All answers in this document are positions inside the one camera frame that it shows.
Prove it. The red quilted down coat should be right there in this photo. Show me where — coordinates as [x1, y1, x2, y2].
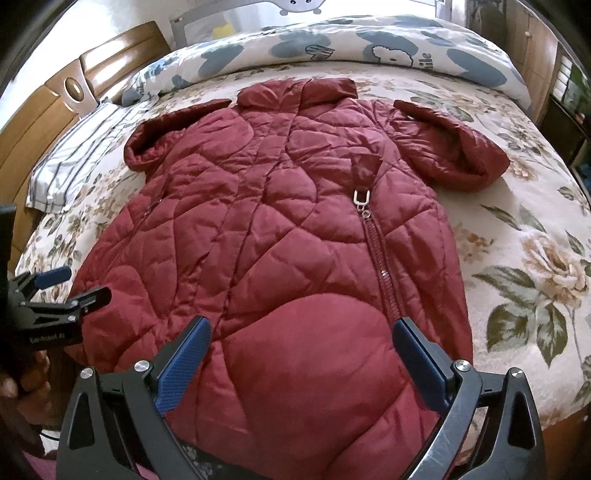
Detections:
[69, 78, 509, 479]

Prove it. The person's left hand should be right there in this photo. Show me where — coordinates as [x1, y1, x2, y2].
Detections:
[1, 351, 51, 425]

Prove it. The striped pillow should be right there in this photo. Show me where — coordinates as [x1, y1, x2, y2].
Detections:
[25, 99, 156, 214]

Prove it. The floral bed cover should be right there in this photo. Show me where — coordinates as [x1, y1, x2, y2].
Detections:
[14, 62, 590, 427]

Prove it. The wooden headboard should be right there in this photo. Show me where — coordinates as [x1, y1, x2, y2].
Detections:
[1, 21, 170, 272]

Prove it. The wooden wardrobe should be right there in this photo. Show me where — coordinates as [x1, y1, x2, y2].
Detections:
[465, 1, 590, 168]

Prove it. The blue white cartoon duvet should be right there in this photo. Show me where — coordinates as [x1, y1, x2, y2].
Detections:
[121, 15, 532, 111]

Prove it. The grey bed guard rail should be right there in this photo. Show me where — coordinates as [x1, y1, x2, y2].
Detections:
[170, 0, 324, 48]

